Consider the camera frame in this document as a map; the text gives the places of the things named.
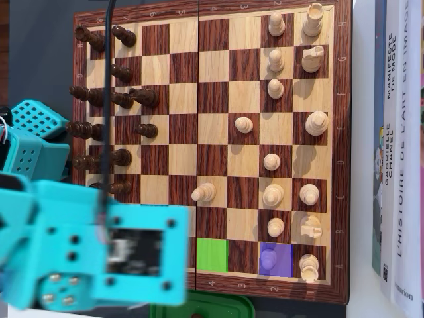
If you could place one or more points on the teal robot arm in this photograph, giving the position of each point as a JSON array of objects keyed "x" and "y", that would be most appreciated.
[{"x": 66, "y": 238}]

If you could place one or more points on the dark wooden bishop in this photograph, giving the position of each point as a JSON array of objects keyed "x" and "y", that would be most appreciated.
[
  {"x": 87, "y": 95},
  {"x": 96, "y": 187}
]

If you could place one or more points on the art history book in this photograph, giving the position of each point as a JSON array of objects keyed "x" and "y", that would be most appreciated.
[{"x": 406, "y": 165}]

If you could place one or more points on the light wooden king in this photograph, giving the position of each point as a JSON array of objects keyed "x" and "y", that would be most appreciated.
[{"x": 317, "y": 123}]

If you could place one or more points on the dark wooden queen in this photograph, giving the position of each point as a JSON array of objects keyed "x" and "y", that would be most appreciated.
[{"x": 86, "y": 162}]

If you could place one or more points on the green plastic container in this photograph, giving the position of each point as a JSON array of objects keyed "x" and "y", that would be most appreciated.
[{"x": 218, "y": 306}]

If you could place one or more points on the light wooden pawn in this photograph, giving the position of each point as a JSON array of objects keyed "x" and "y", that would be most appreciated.
[
  {"x": 276, "y": 227},
  {"x": 268, "y": 260},
  {"x": 275, "y": 89},
  {"x": 244, "y": 125},
  {"x": 276, "y": 61},
  {"x": 272, "y": 162},
  {"x": 276, "y": 24}
]

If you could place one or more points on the dark wooden knight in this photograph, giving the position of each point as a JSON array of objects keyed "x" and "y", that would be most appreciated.
[{"x": 147, "y": 97}]

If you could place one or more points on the dark wooden king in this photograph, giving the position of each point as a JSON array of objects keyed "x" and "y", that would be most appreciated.
[{"x": 84, "y": 130}]

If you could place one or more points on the wooden folding chessboard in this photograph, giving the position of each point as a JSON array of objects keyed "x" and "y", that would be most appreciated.
[{"x": 212, "y": 99}]

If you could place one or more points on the light wooden rook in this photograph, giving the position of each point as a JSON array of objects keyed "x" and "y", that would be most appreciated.
[
  {"x": 309, "y": 266},
  {"x": 313, "y": 21}
]

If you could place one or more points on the light wooden bishop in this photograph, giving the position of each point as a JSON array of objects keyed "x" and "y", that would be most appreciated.
[
  {"x": 205, "y": 192},
  {"x": 309, "y": 194}
]

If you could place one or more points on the dark wooden pawn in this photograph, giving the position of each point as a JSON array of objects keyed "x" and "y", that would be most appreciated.
[
  {"x": 121, "y": 187},
  {"x": 126, "y": 36},
  {"x": 147, "y": 130},
  {"x": 122, "y": 73},
  {"x": 122, "y": 100},
  {"x": 121, "y": 157}
]

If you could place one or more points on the light wooden queen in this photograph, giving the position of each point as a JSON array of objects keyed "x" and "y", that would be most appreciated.
[{"x": 273, "y": 194}]

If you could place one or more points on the Gabrielle Chanel book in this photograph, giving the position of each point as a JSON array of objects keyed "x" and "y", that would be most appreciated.
[{"x": 391, "y": 83}]

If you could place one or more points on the dark wooden rook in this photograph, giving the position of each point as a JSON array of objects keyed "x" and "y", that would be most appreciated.
[{"x": 91, "y": 38}]

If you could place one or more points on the light wooden knight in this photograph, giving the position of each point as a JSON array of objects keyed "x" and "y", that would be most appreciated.
[
  {"x": 312, "y": 59},
  {"x": 310, "y": 226}
]

